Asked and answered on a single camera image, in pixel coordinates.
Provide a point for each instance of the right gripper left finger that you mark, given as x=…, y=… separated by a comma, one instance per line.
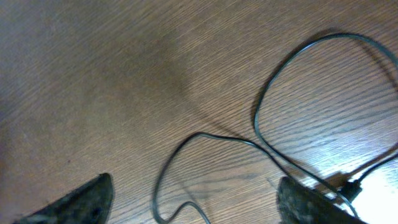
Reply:
x=88, y=204

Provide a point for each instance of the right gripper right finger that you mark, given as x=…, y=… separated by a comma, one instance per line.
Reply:
x=300, y=205

